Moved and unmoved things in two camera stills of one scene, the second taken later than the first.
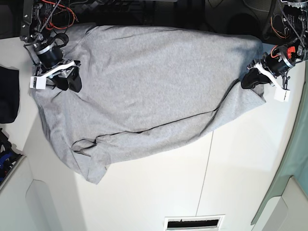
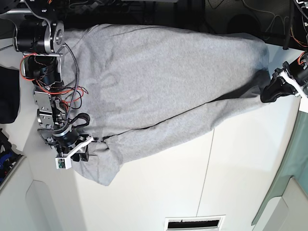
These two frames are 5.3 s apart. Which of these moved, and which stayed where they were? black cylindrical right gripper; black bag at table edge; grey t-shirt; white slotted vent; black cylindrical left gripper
Moved: black cylindrical left gripper; black cylindrical right gripper
Stayed: black bag at table edge; white slotted vent; grey t-shirt
